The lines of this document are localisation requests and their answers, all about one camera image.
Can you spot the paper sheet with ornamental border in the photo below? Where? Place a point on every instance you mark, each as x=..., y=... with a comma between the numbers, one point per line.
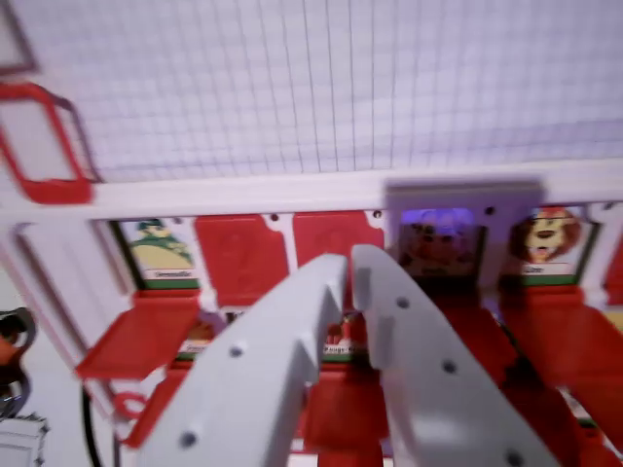
x=19, y=445

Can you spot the orange and black object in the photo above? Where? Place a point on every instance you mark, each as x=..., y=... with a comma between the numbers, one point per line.
x=10, y=350

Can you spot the white grid panel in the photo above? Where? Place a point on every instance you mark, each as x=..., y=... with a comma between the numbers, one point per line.
x=340, y=82

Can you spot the red and white game board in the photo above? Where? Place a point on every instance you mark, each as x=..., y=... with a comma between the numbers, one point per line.
x=243, y=194

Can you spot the red board flap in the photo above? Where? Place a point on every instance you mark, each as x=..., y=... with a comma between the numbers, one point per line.
x=331, y=233

